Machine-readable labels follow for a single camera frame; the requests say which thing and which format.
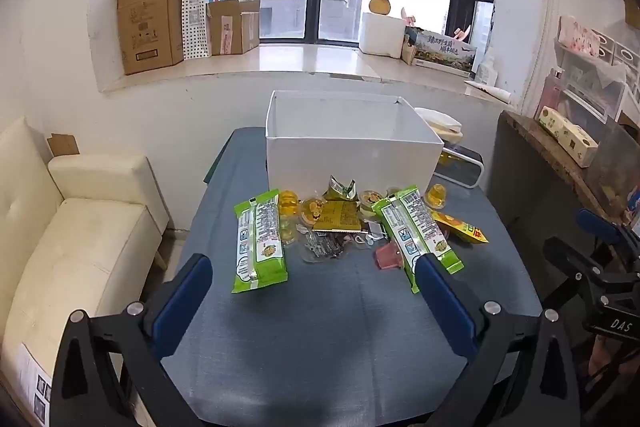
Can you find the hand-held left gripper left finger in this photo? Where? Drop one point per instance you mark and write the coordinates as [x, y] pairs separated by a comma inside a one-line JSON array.
[[187, 292]]

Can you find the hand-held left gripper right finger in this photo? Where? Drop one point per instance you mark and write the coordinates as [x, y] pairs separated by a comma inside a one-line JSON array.
[[442, 302]]

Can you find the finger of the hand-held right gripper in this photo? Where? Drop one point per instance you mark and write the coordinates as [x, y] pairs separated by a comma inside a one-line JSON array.
[[575, 257], [597, 222]]

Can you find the yellow orange snack packet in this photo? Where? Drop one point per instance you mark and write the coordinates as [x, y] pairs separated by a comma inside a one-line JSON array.
[[462, 227]]

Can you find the green snack packet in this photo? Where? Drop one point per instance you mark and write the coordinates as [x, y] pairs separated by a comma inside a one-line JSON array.
[[262, 242], [415, 227]]

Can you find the gold snack packet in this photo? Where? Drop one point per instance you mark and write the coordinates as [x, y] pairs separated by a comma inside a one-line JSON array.
[[340, 217]]

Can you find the white storage box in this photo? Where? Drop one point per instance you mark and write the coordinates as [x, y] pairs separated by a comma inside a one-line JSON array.
[[350, 162]]

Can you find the red jelly cup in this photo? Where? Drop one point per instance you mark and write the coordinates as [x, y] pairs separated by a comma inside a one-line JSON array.
[[387, 257]]

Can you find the wooden side table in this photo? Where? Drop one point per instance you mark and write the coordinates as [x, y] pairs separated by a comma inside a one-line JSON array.
[[540, 157]]

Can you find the cream tissue pack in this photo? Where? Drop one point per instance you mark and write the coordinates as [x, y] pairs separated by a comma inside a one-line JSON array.
[[565, 134]]

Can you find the cream leather sofa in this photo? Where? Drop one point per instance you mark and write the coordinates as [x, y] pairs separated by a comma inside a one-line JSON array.
[[75, 247]]

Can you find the blue tablecloth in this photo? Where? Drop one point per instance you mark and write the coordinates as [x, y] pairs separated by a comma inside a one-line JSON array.
[[325, 332]]

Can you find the clear plastic organizer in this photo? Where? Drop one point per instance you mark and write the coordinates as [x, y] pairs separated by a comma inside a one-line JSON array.
[[585, 99]]

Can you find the clear packet of dark snack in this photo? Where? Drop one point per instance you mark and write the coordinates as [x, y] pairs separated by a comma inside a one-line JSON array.
[[322, 249]]

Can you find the dark green mat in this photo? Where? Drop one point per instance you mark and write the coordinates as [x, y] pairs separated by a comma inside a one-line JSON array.
[[215, 162]]

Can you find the crumpled gold wrapper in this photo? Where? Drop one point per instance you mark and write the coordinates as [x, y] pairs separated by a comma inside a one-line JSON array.
[[342, 189]]

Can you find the white tube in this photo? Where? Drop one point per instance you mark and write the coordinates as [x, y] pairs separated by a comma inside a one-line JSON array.
[[487, 91]]

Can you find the white drawer shelf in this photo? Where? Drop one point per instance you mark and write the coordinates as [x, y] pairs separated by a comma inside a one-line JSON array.
[[622, 52]]

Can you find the labelled cardboard box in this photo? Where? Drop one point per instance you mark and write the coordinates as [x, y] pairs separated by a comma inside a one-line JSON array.
[[30, 382]]

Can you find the pink floral pack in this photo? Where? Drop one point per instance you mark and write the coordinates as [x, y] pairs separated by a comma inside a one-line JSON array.
[[580, 37]]

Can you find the white plastic bottle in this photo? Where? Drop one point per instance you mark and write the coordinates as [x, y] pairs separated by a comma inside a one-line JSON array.
[[486, 72]]

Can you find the cardboard piece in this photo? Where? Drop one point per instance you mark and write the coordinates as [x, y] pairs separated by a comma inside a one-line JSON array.
[[62, 144]]

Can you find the landscape printed box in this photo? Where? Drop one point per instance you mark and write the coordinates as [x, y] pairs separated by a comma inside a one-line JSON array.
[[442, 52]]

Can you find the pink toy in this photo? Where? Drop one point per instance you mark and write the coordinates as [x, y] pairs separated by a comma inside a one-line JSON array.
[[407, 18], [462, 34]]

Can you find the brown paper box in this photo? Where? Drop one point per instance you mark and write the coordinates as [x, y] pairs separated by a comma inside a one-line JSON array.
[[408, 53]]

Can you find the small cardboard box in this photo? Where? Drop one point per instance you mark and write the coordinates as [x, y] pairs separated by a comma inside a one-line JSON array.
[[230, 27]]

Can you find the large cardboard box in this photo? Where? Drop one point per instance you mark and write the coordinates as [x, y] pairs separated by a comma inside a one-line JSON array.
[[145, 22]]

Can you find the white foam box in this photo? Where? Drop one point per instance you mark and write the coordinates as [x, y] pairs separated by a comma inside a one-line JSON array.
[[380, 34]]

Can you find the polka dot paper bag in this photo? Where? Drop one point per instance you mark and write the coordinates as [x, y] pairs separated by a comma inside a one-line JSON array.
[[195, 12]]

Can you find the round orange toy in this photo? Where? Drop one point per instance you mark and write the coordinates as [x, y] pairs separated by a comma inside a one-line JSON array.
[[380, 6]]

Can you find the cardboard scrap on wall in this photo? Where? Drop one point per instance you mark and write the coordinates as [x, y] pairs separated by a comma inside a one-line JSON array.
[[631, 9]]

